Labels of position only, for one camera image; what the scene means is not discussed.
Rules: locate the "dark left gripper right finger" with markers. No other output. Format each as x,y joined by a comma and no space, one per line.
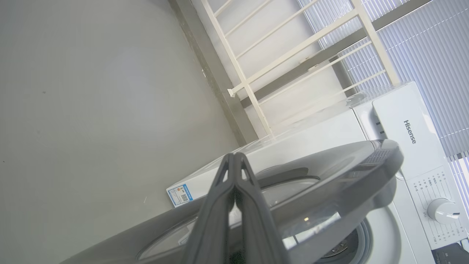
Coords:
256,227

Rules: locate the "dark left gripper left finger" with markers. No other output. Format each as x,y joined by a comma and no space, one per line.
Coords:
214,220

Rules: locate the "dark round washing machine door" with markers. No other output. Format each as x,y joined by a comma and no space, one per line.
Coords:
329,176

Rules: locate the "grey rubber door seal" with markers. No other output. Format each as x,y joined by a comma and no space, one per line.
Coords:
366,238

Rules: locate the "white washing machine knob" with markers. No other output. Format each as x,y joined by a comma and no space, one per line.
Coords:
441,211

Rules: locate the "white washing machine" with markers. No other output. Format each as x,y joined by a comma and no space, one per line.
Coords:
403,110

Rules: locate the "blue energy label sticker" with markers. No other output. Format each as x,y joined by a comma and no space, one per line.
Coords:
180,194

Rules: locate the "white metal drying rack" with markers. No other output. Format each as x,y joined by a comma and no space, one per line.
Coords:
375,40

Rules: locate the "white vertical window blinds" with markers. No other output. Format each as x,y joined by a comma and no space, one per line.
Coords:
432,44

